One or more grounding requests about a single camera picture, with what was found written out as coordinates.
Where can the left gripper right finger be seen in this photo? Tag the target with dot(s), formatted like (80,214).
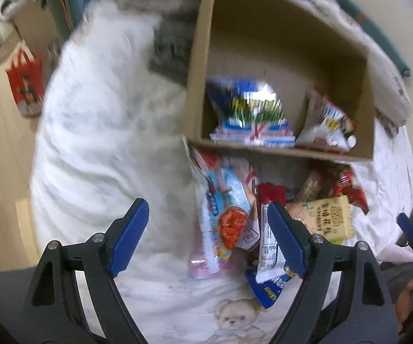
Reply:
(343,297)

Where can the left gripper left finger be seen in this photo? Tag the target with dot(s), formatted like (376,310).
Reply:
(53,311)

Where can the blue bear snack bag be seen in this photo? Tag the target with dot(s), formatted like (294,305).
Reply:
(268,285)

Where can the white silver bar wrapper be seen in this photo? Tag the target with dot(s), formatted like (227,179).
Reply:
(271,260)

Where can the yellow peanut snack packet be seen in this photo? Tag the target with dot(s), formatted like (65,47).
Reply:
(331,217)

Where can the red snack bag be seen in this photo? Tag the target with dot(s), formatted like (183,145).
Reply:
(344,183)

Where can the pink snack pouch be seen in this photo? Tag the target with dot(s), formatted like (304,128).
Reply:
(199,269)

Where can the white pink snack bag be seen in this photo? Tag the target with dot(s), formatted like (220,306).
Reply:
(326,127)

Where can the light blue shrimp snack bag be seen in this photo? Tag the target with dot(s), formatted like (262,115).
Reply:
(226,188)

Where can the blue green Lonely God bag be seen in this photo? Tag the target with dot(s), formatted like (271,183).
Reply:
(249,112)

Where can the person's right hand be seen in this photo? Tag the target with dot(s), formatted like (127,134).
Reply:
(402,307)

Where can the brown cardboard box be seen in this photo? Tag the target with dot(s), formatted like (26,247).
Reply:
(287,47)

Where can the red shopping bag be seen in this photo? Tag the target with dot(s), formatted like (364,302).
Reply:
(26,80)

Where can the striped grey garment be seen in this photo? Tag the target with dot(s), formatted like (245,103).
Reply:
(172,47)

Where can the teal pillow by wall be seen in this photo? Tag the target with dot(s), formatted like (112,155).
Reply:
(376,33)

